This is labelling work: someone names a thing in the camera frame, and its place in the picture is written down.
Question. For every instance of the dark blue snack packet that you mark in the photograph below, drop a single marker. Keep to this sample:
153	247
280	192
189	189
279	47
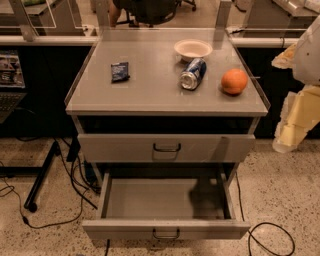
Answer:
120	71

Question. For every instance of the closed grey upper drawer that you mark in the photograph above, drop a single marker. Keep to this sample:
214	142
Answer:
166	148

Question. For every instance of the orange fruit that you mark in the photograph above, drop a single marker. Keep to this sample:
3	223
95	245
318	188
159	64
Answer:
234	81

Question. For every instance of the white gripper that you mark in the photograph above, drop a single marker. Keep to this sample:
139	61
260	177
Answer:
308	59

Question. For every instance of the open grey lower drawer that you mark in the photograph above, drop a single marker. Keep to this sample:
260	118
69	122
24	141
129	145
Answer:
176	204

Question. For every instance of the blue pepsi can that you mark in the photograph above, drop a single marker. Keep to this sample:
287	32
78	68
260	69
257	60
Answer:
192	75

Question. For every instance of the white horizontal rail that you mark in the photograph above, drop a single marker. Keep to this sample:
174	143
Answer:
48	41

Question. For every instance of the black table leg stand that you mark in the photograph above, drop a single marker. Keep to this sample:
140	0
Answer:
39	172

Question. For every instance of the black laptop keyboard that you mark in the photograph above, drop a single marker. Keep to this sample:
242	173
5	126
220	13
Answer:
8	102

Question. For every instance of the person on office chair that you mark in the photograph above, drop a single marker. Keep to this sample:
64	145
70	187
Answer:
151	12

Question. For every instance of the grey metal drawer cabinet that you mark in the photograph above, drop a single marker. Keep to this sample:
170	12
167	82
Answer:
151	101

